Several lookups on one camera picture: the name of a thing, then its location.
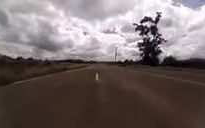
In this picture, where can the pale sandy road shoulder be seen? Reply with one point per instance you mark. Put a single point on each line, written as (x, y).
(50, 75)

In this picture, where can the white dashed centre line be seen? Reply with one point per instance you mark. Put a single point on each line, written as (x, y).
(97, 76)

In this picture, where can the thin pole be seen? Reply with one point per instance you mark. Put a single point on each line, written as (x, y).
(116, 53)

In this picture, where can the reddish brown asphalt road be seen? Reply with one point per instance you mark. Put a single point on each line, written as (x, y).
(116, 103)

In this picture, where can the tall dark tree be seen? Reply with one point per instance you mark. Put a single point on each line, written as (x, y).
(151, 40)

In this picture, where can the white road edge line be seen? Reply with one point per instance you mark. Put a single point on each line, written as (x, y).
(173, 78)

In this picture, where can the distant dark bushes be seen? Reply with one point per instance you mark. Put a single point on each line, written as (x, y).
(23, 59)

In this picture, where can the dry grass verge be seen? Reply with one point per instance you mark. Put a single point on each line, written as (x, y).
(20, 71)

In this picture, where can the low dark bushes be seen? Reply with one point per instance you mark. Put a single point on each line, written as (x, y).
(186, 62)

